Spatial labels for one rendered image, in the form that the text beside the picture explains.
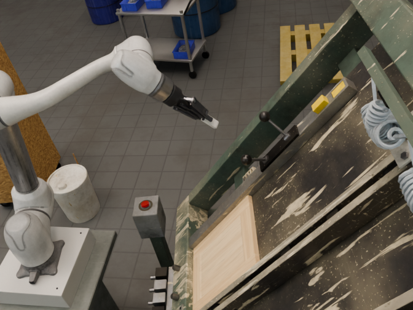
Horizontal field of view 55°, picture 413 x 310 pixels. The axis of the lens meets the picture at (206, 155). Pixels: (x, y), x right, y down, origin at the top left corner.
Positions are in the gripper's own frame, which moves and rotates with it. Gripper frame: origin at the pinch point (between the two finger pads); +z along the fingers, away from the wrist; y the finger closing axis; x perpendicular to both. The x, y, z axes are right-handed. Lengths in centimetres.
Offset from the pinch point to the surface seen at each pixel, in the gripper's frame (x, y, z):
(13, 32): -221, 519, -64
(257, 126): -7.3, -4.7, 18.8
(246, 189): 19.2, -7.2, 20.0
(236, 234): 35.5, -4.5, 23.8
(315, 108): -2.6, -40.0, 10.4
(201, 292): 58, 10, 28
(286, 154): 8.1, -25.5, 17.5
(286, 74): -172, 145, 155
